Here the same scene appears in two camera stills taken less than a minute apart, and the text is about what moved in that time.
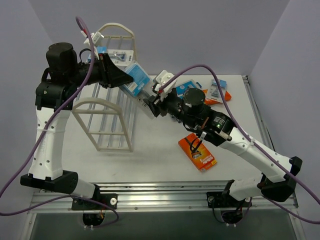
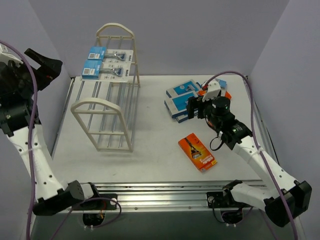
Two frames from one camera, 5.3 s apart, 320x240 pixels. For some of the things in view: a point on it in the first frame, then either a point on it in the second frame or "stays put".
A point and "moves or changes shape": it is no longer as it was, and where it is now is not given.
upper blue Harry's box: [181, 88] stays put
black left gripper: [105, 72] to [30, 72]
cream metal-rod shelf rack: [108, 115] stays put
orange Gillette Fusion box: [196, 148] stays put
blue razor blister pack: [140, 87] moves or changes shape
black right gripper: [157, 107] to [194, 107]
